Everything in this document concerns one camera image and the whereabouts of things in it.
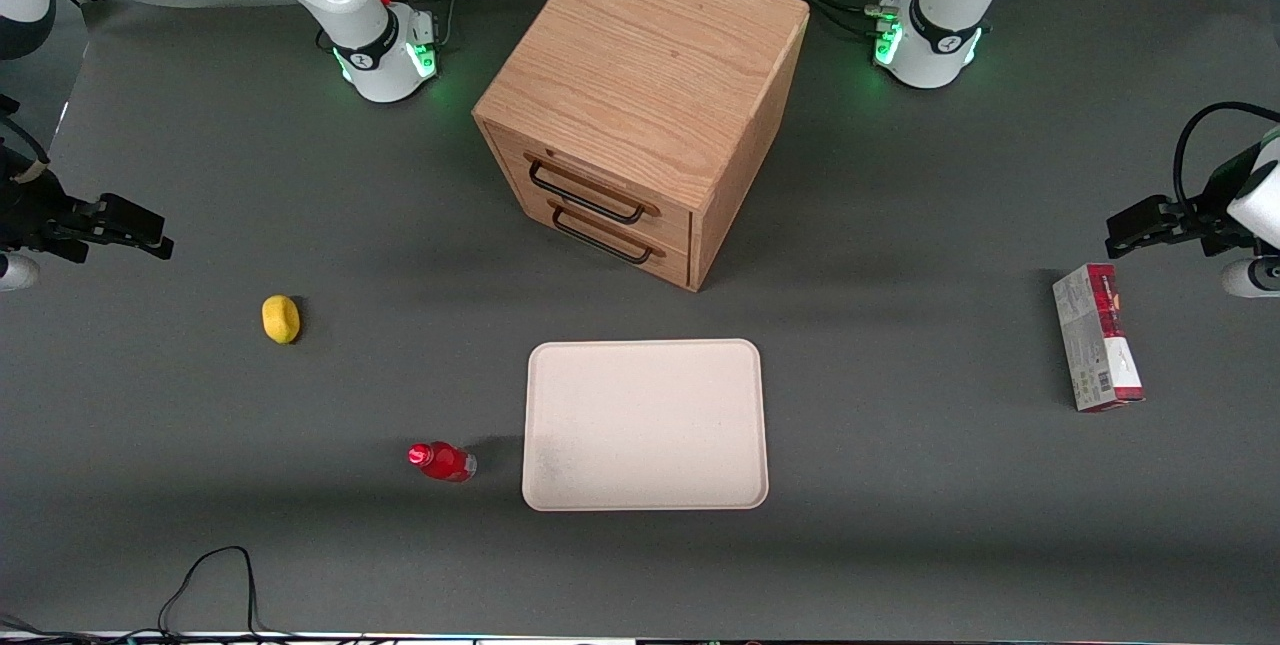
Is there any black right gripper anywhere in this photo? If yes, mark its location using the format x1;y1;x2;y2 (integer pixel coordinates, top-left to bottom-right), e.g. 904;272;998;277
0;160;175;262

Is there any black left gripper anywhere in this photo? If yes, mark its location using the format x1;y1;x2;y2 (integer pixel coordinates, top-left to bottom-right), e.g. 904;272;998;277
1105;145;1263;260

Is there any red coke bottle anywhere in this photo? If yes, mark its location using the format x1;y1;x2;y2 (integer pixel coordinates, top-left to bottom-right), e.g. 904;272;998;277
407;441;478;483

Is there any beige rectangular tray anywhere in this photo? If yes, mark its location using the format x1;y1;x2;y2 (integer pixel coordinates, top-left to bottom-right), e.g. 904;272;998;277
521;338;771;512

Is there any red and grey carton box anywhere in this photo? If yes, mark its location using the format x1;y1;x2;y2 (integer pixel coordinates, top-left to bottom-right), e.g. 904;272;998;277
1052;263;1146;413

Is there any yellow lemon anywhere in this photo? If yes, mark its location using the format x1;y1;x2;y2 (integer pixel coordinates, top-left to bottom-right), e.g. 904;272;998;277
261;294;302;345

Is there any dark grey table mat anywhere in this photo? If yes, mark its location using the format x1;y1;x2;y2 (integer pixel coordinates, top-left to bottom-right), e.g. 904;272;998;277
0;0;1280;638

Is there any wooden drawer front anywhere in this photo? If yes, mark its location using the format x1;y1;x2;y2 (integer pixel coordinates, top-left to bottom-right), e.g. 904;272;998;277
483;123;694;248
510;187;692;289

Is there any wooden drawer cabinet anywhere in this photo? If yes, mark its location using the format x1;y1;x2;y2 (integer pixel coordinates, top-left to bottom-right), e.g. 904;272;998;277
472;0;811;293

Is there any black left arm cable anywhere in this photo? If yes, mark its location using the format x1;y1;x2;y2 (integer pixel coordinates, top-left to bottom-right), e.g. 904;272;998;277
1173;101;1280;221

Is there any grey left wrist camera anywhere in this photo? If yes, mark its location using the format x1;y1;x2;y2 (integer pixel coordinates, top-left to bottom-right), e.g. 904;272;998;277
1220;257;1280;299

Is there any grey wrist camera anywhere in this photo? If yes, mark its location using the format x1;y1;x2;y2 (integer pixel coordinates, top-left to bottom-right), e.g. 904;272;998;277
1220;257;1280;299
0;253;42;293

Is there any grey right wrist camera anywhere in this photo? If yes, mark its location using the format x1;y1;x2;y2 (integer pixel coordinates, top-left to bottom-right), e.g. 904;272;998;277
0;253;42;293

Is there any thin black table cable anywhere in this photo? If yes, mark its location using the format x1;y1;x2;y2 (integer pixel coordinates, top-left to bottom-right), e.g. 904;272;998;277
0;545;301;645

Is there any black metal drawer handle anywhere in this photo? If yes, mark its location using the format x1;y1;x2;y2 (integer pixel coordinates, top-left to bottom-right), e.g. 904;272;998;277
548;197;666;266
527;153;661;226

